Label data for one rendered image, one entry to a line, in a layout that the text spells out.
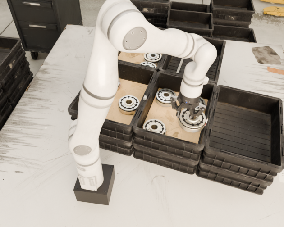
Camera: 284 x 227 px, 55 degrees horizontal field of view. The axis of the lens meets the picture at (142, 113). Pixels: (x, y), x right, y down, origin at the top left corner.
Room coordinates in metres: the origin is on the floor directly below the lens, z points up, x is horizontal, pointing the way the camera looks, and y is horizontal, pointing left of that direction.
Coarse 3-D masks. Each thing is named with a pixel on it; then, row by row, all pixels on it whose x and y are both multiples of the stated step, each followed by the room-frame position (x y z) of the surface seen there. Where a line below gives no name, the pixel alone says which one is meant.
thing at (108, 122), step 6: (132, 66) 1.10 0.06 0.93; (138, 66) 1.10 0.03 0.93; (156, 72) 1.06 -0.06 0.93; (150, 84) 0.97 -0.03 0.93; (78, 96) 0.87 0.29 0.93; (72, 102) 0.83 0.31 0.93; (138, 108) 0.81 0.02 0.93; (72, 114) 0.77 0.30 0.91; (108, 120) 0.73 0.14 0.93; (132, 120) 0.74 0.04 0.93; (114, 126) 0.72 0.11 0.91; (120, 126) 0.71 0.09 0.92; (126, 126) 0.71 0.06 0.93; (132, 126) 0.71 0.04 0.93
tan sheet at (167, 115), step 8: (160, 88) 1.05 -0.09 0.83; (152, 104) 0.93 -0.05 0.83; (152, 112) 0.88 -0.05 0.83; (160, 112) 0.88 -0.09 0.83; (168, 112) 0.89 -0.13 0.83; (160, 120) 0.83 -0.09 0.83; (168, 120) 0.83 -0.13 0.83; (176, 120) 0.84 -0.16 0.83; (168, 128) 0.78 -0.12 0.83; (176, 128) 0.79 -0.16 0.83; (176, 136) 0.74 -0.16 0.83; (184, 136) 0.74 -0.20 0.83; (192, 136) 0.74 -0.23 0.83
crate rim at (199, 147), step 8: (160, 72) 1.06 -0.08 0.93; (152, 88) 0.94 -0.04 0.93; (144, 104) 0.83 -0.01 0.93; (208, 112) 0.80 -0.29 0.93; (136, 120) 0.74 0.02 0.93; (208, 120) 0.76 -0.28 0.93; (136, 128) 0.70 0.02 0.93; (152, 136) 0.67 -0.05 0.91; (160, 136) 0.66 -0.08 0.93; (168, 136) 0.66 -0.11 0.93; (176, 144) 0.64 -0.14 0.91; (184, 144) 0.63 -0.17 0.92; (192, 144) 0.63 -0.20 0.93; (200, 144) 0.63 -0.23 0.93
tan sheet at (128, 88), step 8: (120, 80) 1.10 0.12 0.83; (120, 88) 1.04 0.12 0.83; (128, 88) 1.04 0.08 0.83; (136, 88) 1.05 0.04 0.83; (144, 88) 1.05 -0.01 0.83; (120, 96) 0.98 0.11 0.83; (136, 96) 0.98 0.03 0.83; (112, 104) 0.92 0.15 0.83; (112, 112) 0.87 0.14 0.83; (120, 112) 0.87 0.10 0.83; (112, 120) 0.82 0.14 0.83; (120, 120) 0.82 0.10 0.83; (128, 120) 0.82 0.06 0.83
